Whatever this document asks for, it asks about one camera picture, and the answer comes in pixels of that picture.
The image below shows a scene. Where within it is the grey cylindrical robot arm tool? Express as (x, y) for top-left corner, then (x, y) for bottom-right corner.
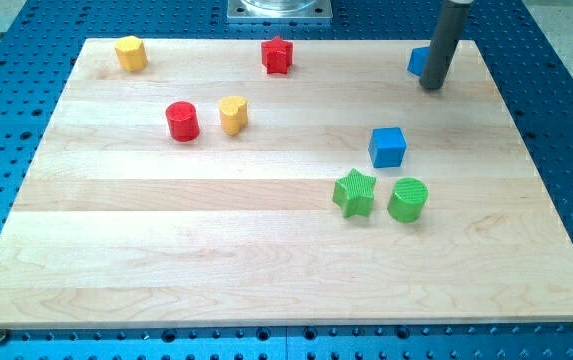
(420, 0), (474, 90)

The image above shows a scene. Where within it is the blue block behind arm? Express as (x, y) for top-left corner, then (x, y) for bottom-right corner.
(407, 46), (430, 76)

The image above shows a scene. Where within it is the green star block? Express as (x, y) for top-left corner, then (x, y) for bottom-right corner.
(332, 169), (376, 218)

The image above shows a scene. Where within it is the light wooden board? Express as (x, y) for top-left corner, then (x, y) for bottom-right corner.
(0, 39), (573, 329)

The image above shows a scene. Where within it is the yellow heart block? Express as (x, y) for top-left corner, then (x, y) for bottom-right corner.
(219, 95), (248, 136)

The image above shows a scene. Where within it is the blue cube block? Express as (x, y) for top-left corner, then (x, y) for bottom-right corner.
(368, 127), (407, 168)

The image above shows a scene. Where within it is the red cylinder block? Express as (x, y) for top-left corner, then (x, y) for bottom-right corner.
(165, 101), (200, 142)

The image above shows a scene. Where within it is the green cylinder block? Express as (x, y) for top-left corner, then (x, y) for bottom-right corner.
(387, 177), (428, 223)

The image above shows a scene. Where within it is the red star block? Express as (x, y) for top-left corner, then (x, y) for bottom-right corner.
(261, 36), (294, 74)

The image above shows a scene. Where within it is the yellow hexagon block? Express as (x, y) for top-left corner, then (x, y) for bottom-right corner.
(115, 35), (148, 72)

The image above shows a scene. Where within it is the left board clamp screw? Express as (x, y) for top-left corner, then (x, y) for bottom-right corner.
(0, 329), (10, 345)

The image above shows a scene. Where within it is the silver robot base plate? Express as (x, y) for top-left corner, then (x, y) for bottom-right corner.
(226, 0), (333, 23)

